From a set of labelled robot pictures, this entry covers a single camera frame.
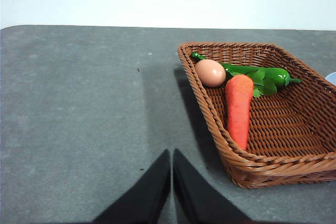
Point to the tan egg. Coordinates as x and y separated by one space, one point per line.
210 73

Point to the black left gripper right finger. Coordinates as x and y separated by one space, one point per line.
197 200

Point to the brown woven wicker basket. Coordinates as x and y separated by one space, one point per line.
283 129

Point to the orange-red carrot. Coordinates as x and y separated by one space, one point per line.
237 108

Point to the blue round plate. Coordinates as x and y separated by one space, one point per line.
332 79

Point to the long green chili pepper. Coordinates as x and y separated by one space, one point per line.
278 75

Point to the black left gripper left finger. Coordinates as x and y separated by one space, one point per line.
147 197

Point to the green leafy vegetable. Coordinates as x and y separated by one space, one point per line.
262 86

